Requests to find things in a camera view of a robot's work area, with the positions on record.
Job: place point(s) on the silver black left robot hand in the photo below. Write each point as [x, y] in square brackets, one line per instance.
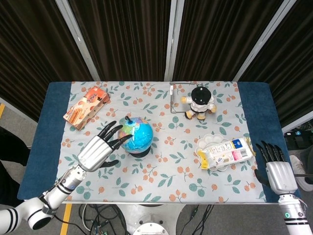
[97, 151]

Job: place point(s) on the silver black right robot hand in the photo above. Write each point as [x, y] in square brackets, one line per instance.
[280, 175]

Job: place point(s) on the blue desk globe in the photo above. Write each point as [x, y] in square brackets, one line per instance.
[138, 137]

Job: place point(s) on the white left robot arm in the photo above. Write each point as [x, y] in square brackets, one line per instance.
[49, 195]

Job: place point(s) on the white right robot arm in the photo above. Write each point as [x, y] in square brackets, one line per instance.
[294, 215]

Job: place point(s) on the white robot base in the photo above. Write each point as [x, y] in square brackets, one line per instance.
[149, 219]

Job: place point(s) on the white shoe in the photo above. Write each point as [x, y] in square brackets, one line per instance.
[299, 171]

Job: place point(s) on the orange biscuit box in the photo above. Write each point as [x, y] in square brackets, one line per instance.
[85, 108]

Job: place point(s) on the blue table mat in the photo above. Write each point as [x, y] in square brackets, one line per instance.
[50, 137]

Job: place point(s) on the white yellow snack packet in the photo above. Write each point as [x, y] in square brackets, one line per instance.
[225, 151]

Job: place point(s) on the floral tablecloth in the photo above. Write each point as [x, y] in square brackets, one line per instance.
[156, 176]

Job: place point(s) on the white flower-shaped palette dish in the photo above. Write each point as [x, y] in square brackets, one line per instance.
[211, 143]

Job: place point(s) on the black white plush doll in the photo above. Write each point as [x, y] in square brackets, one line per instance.
[200, 102]

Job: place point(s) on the dark pleated curtain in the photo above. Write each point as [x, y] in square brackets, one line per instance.
[127, 39]

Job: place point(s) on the grey metal partition post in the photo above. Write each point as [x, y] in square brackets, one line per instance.
[261, 40]
[78, 40]
[173, 40]

